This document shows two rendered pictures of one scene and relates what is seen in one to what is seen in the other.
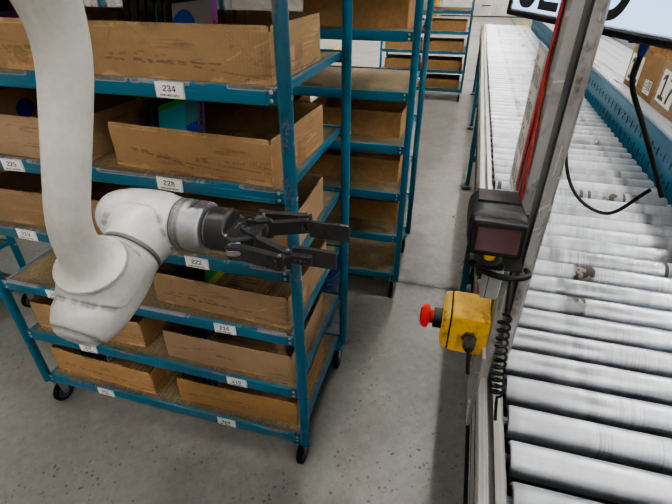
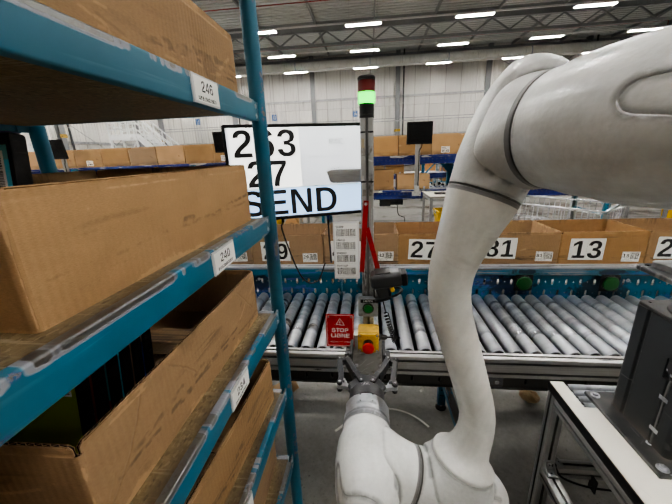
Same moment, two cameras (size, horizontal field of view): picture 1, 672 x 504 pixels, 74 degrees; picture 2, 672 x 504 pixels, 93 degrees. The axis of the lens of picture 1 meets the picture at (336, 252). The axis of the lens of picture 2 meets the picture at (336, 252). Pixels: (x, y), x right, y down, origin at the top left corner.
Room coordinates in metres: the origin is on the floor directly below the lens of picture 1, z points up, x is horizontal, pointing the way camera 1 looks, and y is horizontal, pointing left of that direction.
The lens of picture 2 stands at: (0.80, 0.73, 1.45)
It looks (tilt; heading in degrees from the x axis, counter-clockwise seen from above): 17 degrees down; 261
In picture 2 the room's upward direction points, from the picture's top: 2 degrees counter-clockwise
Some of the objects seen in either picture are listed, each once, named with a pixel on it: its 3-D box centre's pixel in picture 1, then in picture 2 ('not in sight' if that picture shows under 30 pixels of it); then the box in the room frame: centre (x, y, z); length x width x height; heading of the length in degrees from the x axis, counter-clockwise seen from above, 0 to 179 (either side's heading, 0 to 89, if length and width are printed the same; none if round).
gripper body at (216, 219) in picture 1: (237, 231); (366, 392); (0.66, 0.17, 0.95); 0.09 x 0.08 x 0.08; 75
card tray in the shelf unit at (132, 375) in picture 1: (131, 340); not in sight; (1.19, 0.74, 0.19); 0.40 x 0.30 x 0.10; 73
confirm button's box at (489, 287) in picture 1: (490, 267); (368, 306); (0.55, -0.23, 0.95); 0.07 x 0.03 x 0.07; 165
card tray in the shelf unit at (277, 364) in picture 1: (248, 322); not in sight; (1.06, 0.27, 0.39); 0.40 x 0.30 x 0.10; 75
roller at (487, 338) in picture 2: not in sight; (477, 322); (0.01, -0.40, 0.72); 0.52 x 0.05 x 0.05; 75
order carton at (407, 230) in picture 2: not in sight; (431, 242); (0.01, -0.87, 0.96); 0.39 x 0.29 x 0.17; 165
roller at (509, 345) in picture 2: not in sight; (492, 322); (-0.05, -0.38, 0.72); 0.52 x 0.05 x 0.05; 75
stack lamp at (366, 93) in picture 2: not in sight; (366, 92); (0.54, -0.26, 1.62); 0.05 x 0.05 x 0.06
